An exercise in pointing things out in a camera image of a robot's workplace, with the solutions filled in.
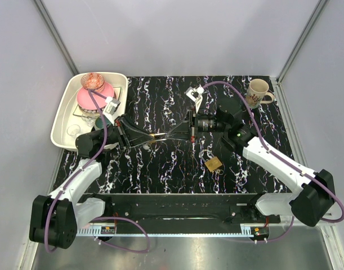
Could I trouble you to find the white plastic tray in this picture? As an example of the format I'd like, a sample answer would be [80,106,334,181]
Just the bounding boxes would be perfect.
[50,71,128,151]

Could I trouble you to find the cream seashell mug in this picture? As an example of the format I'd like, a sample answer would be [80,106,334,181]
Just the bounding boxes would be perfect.
[245,79,275,109]

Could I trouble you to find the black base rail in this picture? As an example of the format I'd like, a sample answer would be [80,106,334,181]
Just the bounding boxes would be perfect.
[96,193,281,237]

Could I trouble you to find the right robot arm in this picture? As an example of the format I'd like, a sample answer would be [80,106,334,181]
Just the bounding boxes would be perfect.
[167,99,336,227]

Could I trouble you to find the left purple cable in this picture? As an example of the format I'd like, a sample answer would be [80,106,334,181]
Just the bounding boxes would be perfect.
[44,88,110,253]

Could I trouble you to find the green ceramic cup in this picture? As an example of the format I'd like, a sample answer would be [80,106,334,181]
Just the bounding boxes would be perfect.
[94,117,104,131]

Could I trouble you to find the patterned plate stack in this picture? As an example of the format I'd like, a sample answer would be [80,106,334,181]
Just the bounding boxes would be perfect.
[77,88,117,114]

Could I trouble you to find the pink upturned bowl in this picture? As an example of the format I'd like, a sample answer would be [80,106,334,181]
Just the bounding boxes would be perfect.
[77,83,115,110]

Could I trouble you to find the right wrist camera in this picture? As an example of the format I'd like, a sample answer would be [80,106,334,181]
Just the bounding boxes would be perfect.
[185,86,204,112]

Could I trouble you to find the large brass padlock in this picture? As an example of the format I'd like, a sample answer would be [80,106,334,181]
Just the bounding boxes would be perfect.
[199,150,223,172]

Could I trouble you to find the small brass padlock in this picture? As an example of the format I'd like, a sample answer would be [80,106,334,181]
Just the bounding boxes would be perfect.
[149,133,167,143]

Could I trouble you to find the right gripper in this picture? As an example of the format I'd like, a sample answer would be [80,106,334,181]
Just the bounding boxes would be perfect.
[164,106,228,143]

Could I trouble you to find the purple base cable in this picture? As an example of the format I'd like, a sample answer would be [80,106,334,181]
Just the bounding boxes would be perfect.
[94,217,151,254]

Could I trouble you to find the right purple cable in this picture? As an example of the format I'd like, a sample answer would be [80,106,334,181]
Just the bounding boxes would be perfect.
[201,81,344,244]

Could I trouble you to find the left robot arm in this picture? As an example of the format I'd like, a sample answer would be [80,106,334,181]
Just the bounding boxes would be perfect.
[29,115,154,253]

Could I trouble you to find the clear drinking glass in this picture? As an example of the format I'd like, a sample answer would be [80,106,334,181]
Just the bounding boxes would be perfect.
[66,124,81,138]

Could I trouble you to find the red patterned small bowl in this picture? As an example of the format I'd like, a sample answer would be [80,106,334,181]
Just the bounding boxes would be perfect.
[81,73,105,92]

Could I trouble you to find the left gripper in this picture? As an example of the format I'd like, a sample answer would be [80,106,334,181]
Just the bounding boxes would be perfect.
[96,114,156,150]

